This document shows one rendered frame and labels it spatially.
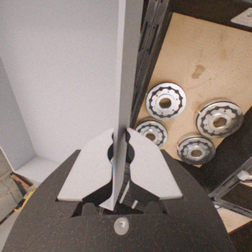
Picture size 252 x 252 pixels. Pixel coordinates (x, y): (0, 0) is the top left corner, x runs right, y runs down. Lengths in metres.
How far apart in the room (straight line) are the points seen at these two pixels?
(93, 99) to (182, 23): 0.27
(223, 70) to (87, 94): 0.32
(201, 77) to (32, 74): 0.35
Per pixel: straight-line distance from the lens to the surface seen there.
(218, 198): 0.47
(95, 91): 0.16
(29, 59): 0.22
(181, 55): 0.36
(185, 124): 0.40
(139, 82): 0.26
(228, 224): 0.80
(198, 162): 0.45
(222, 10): 0.32
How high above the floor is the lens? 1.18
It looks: 59 degrees down
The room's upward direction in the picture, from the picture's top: 151 degrees counter-clockwise
